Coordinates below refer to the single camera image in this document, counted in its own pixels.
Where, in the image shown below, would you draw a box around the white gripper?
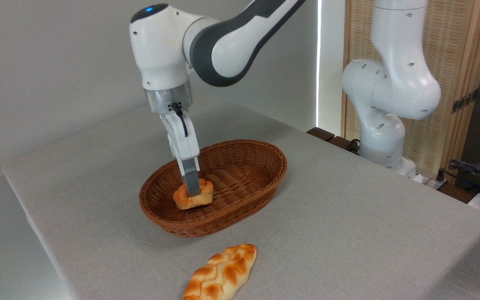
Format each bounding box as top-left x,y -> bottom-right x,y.
159,109 -> 201,198

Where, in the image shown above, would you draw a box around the round orange bread bun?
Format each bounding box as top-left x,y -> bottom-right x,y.
172,178 -> 215,210

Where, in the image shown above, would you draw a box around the braided long bread loaf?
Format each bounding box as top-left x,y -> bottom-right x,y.
183,244 -> 258,300

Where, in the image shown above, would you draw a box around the brown wicker basket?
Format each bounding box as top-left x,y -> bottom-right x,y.
139,139 -> 288,238

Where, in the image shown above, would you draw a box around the dark wooden board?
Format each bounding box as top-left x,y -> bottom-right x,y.
306,127 -> 362,155

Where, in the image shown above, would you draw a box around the grey tablecloth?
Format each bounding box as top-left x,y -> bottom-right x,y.
2,100 -> 480,300

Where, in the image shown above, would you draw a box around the white power strip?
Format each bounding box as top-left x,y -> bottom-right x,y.
420,176 -> 448,190

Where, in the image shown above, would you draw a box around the dark metal screen hinge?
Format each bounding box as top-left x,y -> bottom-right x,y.
451,89 -> 478,114

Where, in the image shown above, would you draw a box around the wooden bamboo folding screen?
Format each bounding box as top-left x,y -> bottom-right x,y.
342,0 -> 480,180

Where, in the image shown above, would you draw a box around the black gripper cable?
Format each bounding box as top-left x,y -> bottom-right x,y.
171,102 -> 189,138

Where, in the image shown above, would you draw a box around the black cable bundle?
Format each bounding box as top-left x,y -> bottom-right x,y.
447,158 -> 480,193

